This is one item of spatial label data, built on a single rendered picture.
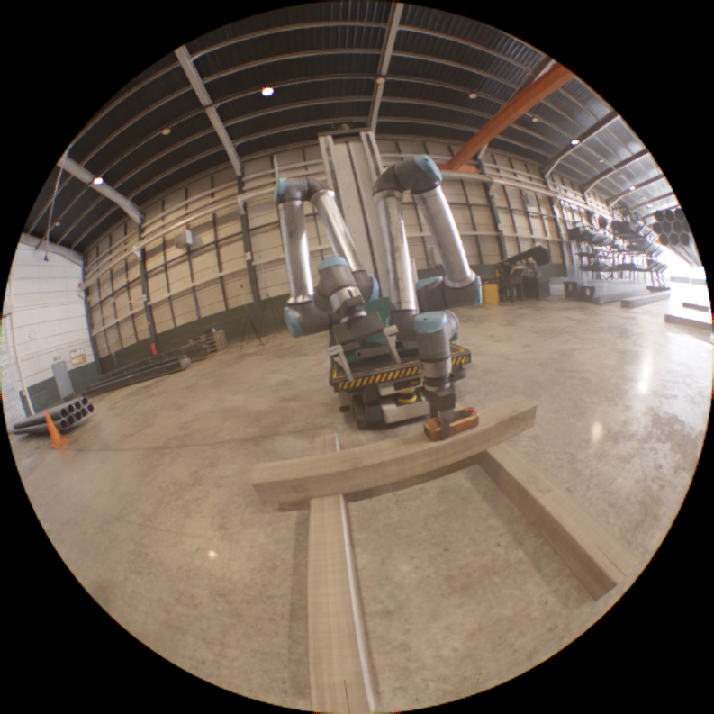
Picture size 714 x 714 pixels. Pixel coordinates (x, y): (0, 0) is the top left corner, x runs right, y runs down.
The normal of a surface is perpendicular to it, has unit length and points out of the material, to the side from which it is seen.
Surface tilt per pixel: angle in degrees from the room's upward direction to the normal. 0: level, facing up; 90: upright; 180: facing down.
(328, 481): 90
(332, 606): 0
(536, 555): 0
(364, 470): 90
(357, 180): 90
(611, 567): 0
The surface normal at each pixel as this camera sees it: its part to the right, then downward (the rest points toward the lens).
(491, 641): -0.18, -0.96
